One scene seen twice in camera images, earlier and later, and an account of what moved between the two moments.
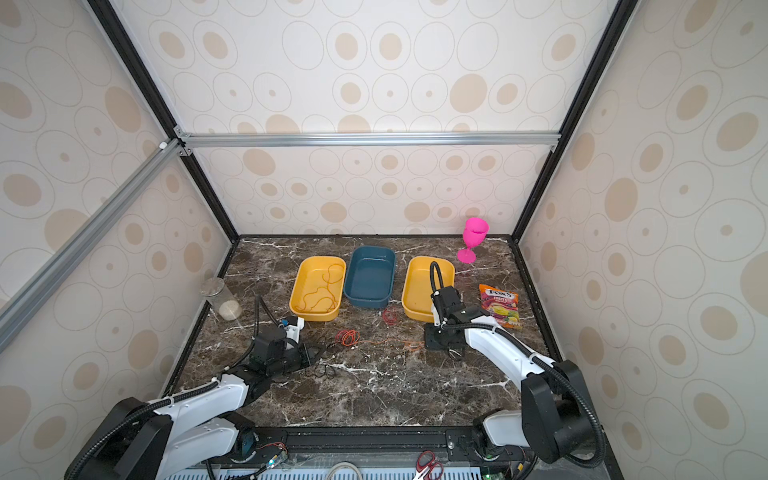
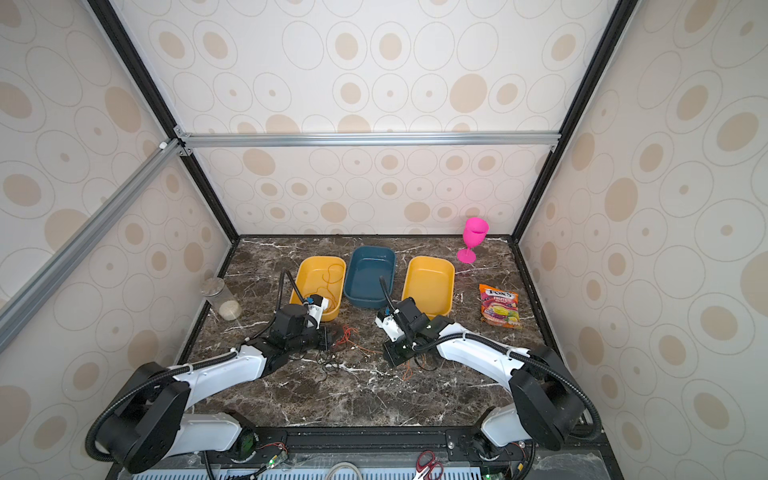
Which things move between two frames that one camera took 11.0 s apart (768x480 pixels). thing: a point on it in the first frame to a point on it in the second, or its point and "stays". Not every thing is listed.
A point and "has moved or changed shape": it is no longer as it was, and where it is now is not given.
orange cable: [391, 340] has moved or changed shape
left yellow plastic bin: [318, 288] stays
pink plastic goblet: [475, 231] stays
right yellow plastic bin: [416, 293] stays
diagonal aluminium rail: [27, 300] stays
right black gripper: [430, 340] to [392, 359]
